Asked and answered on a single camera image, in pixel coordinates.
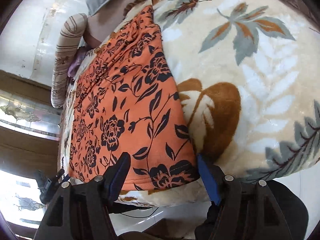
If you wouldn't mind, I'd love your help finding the orange black floral garment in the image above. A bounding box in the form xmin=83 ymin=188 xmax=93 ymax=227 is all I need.
xmin=68 ymin=5 xmax=199 ymax=191

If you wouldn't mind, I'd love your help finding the stained glass window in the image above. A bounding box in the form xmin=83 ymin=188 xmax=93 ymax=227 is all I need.
xmin=0 ymin=90 xmax=61 ymax=141

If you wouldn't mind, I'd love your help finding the purple cloth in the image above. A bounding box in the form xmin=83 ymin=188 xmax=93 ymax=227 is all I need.
xmin=67 ymin=47 xmax=88 ymax=77

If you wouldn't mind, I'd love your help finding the striped beige bolster pillow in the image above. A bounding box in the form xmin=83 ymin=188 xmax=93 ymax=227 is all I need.
xmin=50 ymin=14 xmax=87 ymax=108

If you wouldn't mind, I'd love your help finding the pink bed headboard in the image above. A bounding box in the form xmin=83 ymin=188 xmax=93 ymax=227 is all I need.
xmin=83 ymin=0 xmax=135 ymax=48

